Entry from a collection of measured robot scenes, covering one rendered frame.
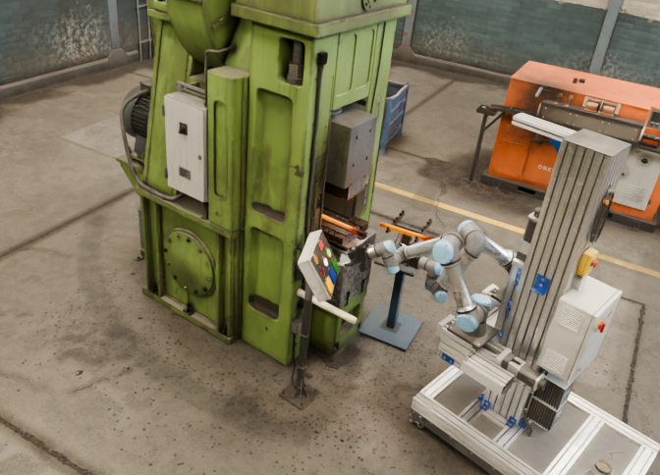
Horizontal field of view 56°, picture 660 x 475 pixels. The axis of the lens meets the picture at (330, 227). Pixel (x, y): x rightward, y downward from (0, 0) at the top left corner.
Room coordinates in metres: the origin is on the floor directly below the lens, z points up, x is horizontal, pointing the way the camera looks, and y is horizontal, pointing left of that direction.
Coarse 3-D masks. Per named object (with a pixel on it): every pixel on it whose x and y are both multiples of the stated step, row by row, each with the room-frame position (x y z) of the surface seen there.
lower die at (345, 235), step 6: (330, 216) 3.68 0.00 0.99; (324, 222) 3.60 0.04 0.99; (330, 222) 3.59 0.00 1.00; (342, 222) 3.62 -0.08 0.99; (348, 222) 3.63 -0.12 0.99; (324, 228) 3.54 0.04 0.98; (336, 228) 3.54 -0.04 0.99; (342, 228) 3.54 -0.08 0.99; (324, 234) 3.50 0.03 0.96; (330, 234) 3.47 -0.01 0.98; (336, 234) 3.48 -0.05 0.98; (342, 234) 3.48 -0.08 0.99; (348, 234) 3.48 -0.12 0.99; (354, 234) 3.54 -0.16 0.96; (336, 240) 3.45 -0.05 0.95; (342, 240) 3.42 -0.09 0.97; (348, 240) 3.48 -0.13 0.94
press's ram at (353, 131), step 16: (352, 112) 3.64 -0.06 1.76; (336, 128) 3.43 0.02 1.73; (352, 128) 3.38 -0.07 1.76; (368, 128) 3.55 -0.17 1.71; (336, 144) 3.43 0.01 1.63; (352, 144) 3.40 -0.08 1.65; (368, 144) 3.57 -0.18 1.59; (336, 160) 3.42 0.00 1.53; (352, 160) 3.42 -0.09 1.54; (368, 160) 3.59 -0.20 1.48; (336, 176) 3.41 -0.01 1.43; (352, 176) 3.44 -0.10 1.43
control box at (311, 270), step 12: (312, 240) 3.04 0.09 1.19; (324, 240) 3.11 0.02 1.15; (312, 252) 2.89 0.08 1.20; (324, 252) 3.03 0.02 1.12; (300, 264) 2.82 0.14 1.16; (312, 264) 2.82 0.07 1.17; (324, 264) 2.95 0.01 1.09; (312, 276) 2.81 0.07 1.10; (324, 276) 2.87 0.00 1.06; (312, 288) 2.81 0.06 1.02; (324, 288) 2.80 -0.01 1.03; (324, 300) 2.80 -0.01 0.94
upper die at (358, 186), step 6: (360, 180) 3.54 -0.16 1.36; (330, 186) 3.49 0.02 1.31; (336, 186) 3.47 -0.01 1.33; (354, 186) 3.47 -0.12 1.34; (360, 186) 3.55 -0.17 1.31; (330, 192) 3.49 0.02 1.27; (336, 192) 3.47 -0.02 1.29; (342, 192) 3.44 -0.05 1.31; (348, 192) 3.42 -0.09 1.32; (354, 192) 3.48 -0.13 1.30; (348, 198) 3.43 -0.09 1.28
